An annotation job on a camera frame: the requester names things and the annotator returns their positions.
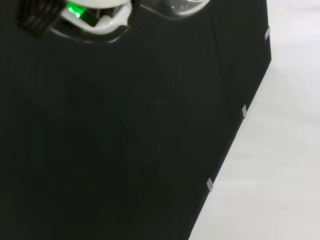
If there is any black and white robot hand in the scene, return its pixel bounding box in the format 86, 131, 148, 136
16, 0, 134, 45

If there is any black bench cloth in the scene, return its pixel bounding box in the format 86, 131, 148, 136
0, 0, 273, 240

